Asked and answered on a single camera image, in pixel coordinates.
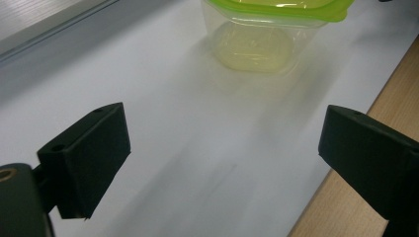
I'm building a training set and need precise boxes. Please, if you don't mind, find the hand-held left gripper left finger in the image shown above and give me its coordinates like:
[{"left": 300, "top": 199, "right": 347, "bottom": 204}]
[{"left": 32, "top": 102, "right": 132, "bottom": 221}]

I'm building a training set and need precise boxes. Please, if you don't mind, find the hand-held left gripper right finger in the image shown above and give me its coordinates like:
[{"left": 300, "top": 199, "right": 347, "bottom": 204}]
[{"left": 317, "top": 105, "right": 419, "bottom": 237}]

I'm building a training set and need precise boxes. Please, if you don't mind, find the clear plastic container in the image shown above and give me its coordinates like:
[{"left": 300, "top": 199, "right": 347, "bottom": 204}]
[{"left": 201, "top": 1, "right": 328, "bottom": 74}]

